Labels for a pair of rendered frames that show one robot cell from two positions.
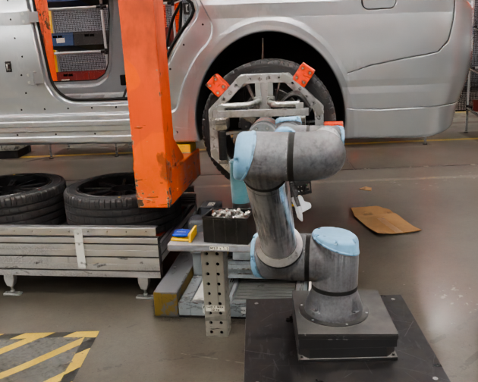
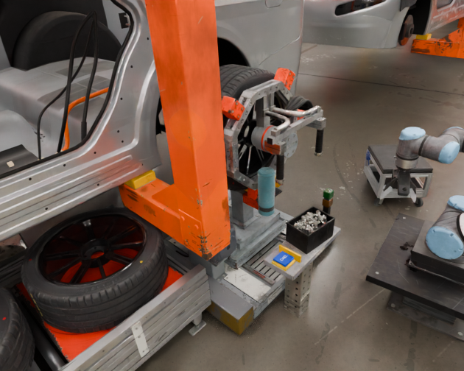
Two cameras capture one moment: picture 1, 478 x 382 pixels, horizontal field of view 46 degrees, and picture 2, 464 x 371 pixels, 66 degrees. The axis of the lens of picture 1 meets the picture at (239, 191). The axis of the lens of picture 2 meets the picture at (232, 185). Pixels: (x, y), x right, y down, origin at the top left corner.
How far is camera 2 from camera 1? 232 cm
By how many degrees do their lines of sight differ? 53
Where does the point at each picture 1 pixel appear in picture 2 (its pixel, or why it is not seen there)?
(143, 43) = (208, 86)
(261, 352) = (459, 302)
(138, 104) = (205, 159)
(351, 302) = not seen: outside the picture
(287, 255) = not seen: outside the picture
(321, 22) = (242, 23)
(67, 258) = (127, 359)
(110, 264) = (170, 328)
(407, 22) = (287, 16)
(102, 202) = (135, 279)
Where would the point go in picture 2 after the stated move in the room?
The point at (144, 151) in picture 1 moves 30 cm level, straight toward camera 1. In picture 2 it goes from (211, 205) to (282, 220)
